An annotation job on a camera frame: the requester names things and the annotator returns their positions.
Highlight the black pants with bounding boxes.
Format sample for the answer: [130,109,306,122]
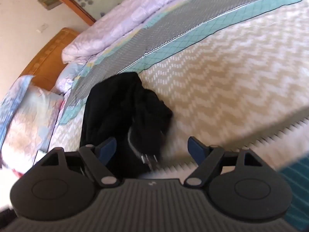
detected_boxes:
[80,72,173,179]

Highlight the small lilac pillow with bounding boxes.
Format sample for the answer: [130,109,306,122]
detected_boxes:
[53,62,83,94]

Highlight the blue floral pillow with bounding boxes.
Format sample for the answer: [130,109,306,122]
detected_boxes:
[0,75,34,147]

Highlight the patterned bed cover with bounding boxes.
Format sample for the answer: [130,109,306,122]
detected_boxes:
[31,0,309,232]

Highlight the wooden headboard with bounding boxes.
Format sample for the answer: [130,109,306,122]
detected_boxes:
[20,27,80,91]

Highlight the lilac rolled duvet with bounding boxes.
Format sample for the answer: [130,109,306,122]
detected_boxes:
[61,0,174,64]

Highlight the white wall socket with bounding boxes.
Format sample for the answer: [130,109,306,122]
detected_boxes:
[36,23,49,33]

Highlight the wall electrical panel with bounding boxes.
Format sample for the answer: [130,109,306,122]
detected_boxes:
[38,0,62,10]

